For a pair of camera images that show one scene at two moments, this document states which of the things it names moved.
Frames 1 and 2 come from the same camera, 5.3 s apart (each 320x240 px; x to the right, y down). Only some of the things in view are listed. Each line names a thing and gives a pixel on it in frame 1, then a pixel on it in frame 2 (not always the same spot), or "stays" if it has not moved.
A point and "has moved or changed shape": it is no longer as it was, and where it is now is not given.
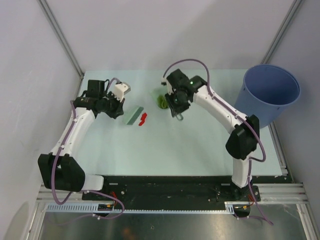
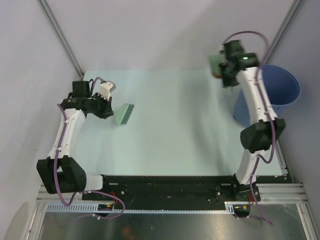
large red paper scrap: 143,119 to 216,76
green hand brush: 130,117 has moved or changed shape
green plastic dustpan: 155,94 to 215,60
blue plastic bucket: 266,91 stays
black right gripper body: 177,103 to 227,78
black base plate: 170,188 stays
